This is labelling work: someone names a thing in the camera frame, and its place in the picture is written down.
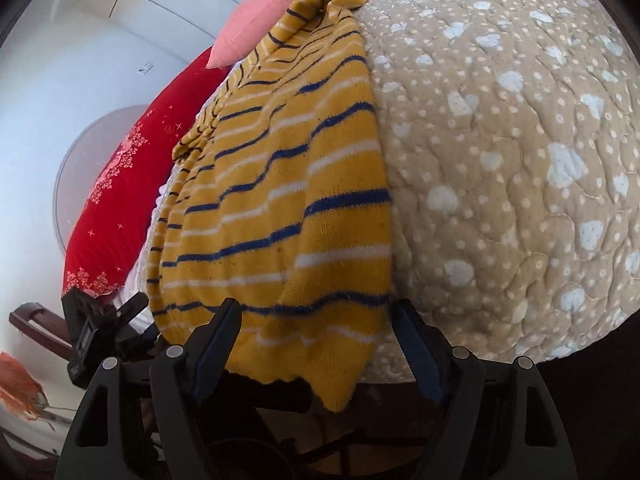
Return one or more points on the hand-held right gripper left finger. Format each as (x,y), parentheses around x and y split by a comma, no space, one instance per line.
(215,355)

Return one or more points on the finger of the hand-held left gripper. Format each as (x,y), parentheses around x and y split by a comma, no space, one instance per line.
(135,310)
(142,340)

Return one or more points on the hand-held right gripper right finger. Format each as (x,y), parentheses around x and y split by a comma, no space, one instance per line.
(420,355)

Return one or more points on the yellow striped sweater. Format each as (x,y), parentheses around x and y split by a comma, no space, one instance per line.
(300,210)

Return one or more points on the dark wooden chair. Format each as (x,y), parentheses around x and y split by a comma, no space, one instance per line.
(37,325)

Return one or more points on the orange fringed cloth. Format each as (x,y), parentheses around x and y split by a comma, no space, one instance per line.
(20,390)

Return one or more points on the red embroidered pillow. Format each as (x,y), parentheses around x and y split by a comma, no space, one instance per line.
(125,185)

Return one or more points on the white round headboard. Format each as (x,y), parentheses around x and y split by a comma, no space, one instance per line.
(82,170)

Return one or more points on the beige spotted quilted blanket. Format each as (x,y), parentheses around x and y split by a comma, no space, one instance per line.
(500,160)

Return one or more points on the white wardrobe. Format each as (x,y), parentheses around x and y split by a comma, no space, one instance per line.
(160,5)

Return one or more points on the coral pink pillow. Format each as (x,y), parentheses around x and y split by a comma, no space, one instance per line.
(255,20)

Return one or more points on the white wall socket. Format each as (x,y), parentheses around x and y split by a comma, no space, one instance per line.
(145,67)

